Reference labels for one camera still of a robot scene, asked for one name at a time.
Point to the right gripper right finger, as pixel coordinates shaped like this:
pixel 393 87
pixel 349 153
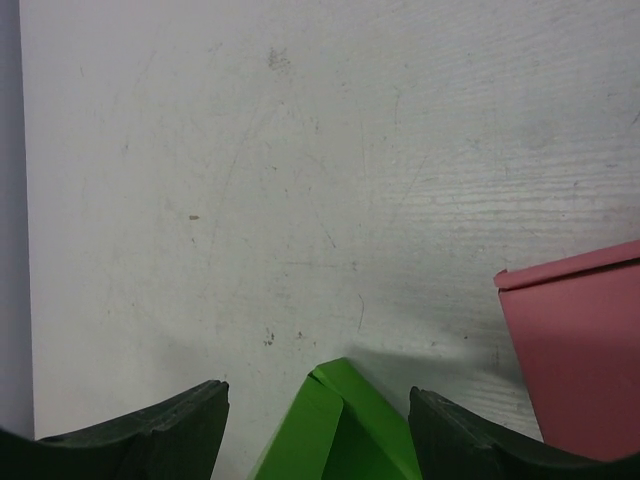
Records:
pixel 451 442

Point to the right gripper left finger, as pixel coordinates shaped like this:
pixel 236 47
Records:
pixel 178 438

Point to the green paper box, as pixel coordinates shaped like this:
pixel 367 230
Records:
pixel 339 426

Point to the pink paper box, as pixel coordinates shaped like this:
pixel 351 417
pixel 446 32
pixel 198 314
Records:
pixel 574 324

